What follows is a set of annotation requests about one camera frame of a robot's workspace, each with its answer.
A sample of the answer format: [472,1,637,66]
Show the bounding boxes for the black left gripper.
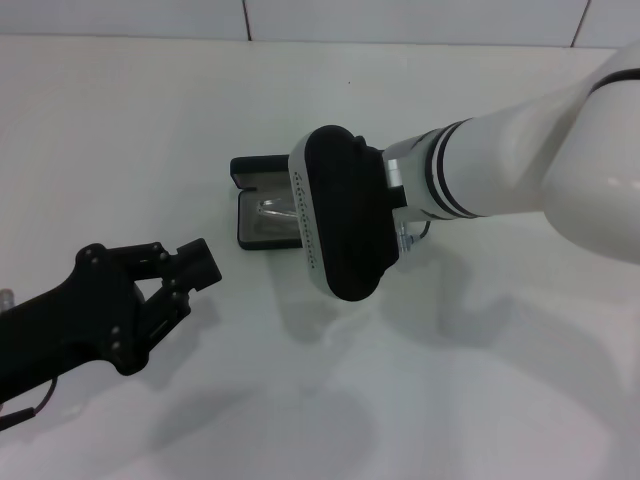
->
[0,238,223,402]

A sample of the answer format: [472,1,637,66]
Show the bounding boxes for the black glasses case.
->
[229,155,307,252]

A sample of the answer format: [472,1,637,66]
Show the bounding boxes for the clear white glasses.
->
[255,196,302,222]

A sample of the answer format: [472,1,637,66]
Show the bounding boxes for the dark left gripper cable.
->
[0,374,59,427]

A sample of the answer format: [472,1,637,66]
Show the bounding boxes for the dark gripper cable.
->
[0,374,59,427]
[407,218,434,247]

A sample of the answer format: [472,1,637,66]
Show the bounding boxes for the dark right gripper cable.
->
[407,218,434,247]

